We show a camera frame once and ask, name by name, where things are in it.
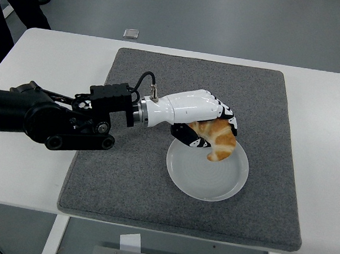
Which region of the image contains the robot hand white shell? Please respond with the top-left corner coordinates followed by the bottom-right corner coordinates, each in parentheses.
top-left (140, 84), bottom-right (242, 153)

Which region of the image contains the croissant bread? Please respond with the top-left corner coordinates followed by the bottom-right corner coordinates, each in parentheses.
top-left (184, 116), bottom-right (238, 164)

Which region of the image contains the grey round plate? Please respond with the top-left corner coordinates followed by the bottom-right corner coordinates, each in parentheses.
top-left (163, 132), bottom-right (251, 205)

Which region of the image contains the grey felt mat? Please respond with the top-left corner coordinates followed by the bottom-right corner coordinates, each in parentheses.
top-left (54, 43), bottom-right (317, 253)

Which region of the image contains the square silver floor socket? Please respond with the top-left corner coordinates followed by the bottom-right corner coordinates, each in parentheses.
top-left (122, 28), bottom-right (140, 40)

